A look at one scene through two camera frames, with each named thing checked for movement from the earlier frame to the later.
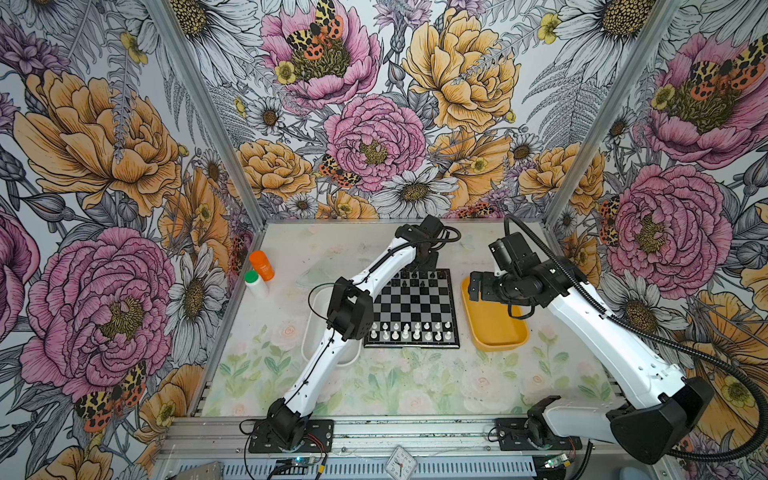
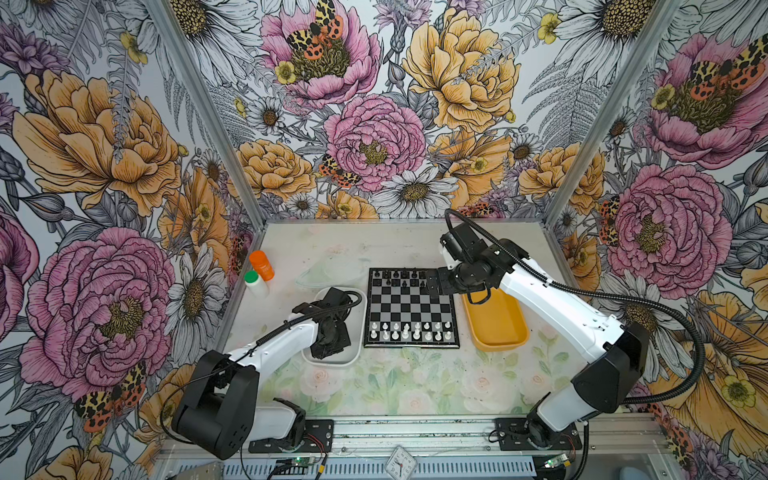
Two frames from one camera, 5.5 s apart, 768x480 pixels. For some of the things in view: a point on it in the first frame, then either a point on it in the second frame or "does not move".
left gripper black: x=430 y=265 → x=342 y=343
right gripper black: x=487 y=292 → x=446 y=286
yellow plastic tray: x=493 y=329 does not move
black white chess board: x=415 y=310 does not move
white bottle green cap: x=255 y=285 does not move
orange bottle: x=262 y=265 does not move
